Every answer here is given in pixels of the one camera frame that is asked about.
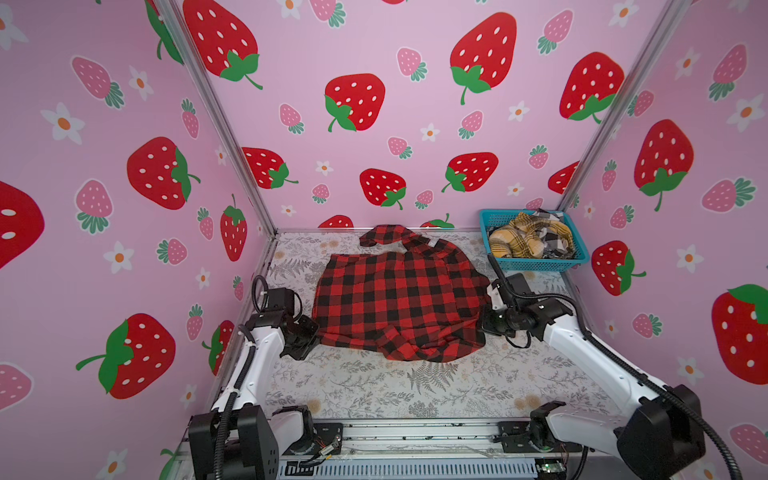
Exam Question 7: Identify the red black plaid shirt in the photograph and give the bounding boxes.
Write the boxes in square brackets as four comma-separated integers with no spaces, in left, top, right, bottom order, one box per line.
[312,225,491,363]

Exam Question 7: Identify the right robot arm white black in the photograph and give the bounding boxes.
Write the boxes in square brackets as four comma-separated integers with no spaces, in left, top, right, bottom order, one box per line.
[481,274,706,479]

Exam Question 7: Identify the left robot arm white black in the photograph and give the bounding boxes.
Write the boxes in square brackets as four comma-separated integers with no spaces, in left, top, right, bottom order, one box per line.
[188,286,319,479]

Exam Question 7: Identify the teal plastic basket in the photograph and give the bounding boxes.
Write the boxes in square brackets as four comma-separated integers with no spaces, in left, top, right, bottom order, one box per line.
[479,209,589,272]

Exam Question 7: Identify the yellow plaid shirt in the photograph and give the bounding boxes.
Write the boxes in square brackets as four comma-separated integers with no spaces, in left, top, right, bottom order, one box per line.
[488,210,576,260]

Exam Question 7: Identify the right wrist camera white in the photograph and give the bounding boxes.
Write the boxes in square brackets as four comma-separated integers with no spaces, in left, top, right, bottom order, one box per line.
[486,281,507,312]

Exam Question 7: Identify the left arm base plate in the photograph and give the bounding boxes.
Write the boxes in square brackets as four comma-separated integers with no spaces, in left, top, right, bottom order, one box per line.
[261,422,344,457]

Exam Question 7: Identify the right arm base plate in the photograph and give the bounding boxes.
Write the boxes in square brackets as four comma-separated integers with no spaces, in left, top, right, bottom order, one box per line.
[492,420,582,454]

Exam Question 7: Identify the aluminium rail frame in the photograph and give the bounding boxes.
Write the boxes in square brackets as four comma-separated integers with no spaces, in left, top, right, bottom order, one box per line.
[161,416,685,480]

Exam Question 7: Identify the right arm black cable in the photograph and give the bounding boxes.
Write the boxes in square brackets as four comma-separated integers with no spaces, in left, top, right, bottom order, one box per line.
[487,253,745,480]

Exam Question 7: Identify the right corner aluminium post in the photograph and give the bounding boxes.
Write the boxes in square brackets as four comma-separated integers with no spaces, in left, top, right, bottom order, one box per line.
[557,0,691,211]

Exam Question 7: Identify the corner aluminium post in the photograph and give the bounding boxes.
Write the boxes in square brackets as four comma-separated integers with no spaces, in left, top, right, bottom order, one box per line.
[156,1,276,237]
[557,0,691,211]

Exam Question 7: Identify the left corner aluminium post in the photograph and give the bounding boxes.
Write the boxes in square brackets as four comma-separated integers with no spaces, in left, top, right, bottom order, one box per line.
[156,1,276,237]

